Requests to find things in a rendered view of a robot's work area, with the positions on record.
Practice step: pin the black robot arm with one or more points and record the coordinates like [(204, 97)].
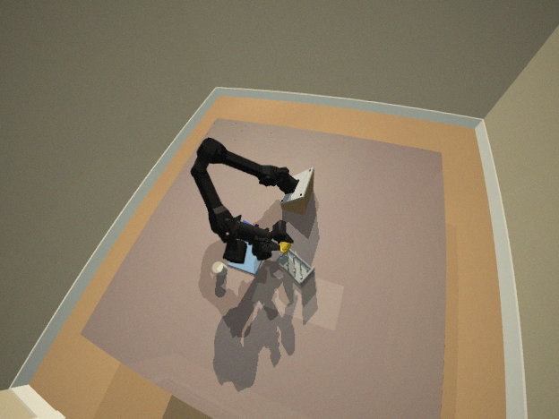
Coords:
[(221, 221)]

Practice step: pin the light blue flat mat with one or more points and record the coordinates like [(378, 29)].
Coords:
[(251, 264)]

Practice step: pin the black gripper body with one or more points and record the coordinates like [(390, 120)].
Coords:
[(278, 233)]

